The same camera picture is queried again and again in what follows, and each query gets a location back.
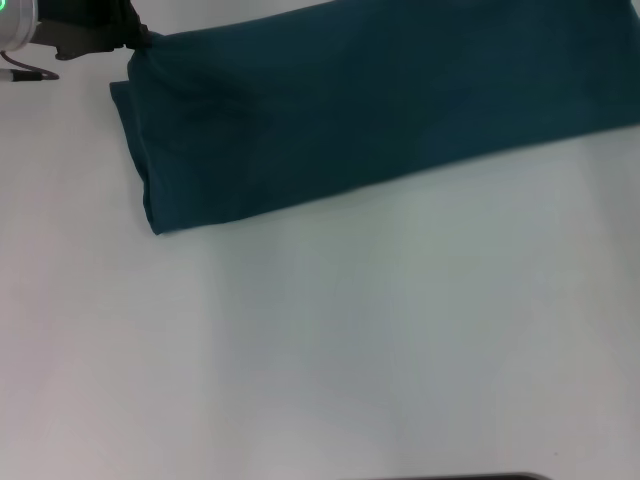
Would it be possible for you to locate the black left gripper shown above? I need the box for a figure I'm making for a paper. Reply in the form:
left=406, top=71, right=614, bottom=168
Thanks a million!
left=29, top=0, right=153, bottom=62

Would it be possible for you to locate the teal t-shirt with beige print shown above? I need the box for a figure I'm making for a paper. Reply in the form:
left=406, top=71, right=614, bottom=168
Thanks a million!
left=108, top=0, right=640, bottom=238

